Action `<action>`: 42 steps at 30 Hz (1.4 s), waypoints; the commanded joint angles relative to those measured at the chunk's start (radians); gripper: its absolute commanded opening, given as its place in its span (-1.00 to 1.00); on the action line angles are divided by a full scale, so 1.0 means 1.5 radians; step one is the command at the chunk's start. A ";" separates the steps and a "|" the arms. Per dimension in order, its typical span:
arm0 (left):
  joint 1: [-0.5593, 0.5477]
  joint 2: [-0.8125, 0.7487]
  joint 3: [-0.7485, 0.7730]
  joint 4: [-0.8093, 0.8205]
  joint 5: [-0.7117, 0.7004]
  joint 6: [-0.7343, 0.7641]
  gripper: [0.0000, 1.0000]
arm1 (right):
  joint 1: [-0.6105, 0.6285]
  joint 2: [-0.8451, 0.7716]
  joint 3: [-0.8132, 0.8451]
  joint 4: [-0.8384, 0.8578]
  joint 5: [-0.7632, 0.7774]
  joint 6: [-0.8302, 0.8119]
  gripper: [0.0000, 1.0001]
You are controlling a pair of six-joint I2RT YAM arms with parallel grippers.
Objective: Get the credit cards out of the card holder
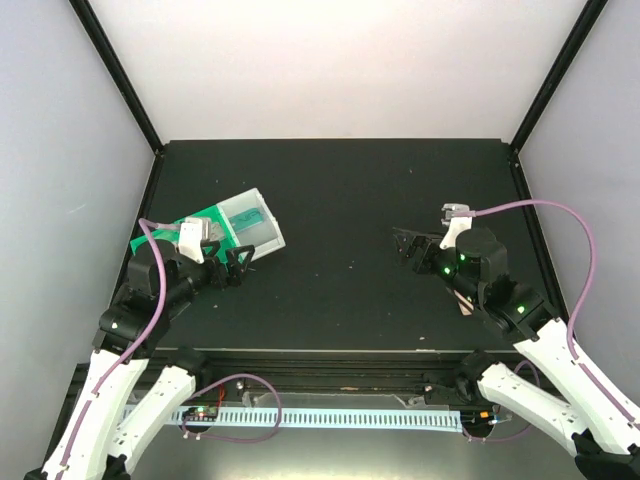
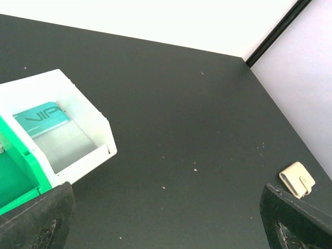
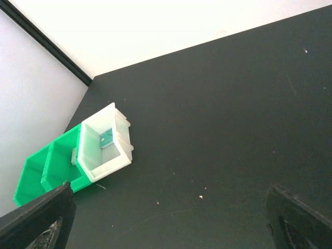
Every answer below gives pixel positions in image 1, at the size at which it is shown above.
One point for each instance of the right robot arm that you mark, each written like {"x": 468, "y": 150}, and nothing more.
{"x": 591, "y": 418}

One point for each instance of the white slotted cable duct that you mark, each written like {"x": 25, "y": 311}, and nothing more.
{"x": 311, "y": 418}

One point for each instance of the white bin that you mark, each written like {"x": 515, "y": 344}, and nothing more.
{"x": 266, "y": 237}

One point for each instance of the beige card holder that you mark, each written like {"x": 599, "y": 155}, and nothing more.
{"x": 465, "y": 303}

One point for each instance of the black frame post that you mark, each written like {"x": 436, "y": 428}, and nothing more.
{"x": 90, "y": 22}
{"x": 570, "y": 48}

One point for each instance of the teal VIP card in bin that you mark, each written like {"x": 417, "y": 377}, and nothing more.
{"x": 246, "y": 219}

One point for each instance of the black aluminium rail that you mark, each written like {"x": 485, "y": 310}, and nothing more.
{"x": 436, "y": 375}

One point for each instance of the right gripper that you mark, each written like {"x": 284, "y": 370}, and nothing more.
{"x": 423, "y": 266}

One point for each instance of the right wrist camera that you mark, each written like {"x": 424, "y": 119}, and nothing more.
{"x": 457, "y": 218}

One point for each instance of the small circuit board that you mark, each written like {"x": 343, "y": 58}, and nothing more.
{"x": 201, "y": 413}

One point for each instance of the black frame post left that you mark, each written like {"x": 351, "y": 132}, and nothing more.
{"x": 90, "y": 22}

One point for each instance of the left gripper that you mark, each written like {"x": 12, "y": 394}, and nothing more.
{"x": 221, "y": 279}

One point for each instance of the black frame post right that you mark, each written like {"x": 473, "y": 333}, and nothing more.
{"x": 570, "y": 48}

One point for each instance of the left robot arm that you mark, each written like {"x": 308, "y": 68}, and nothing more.
{"x": 100, "y": 440}

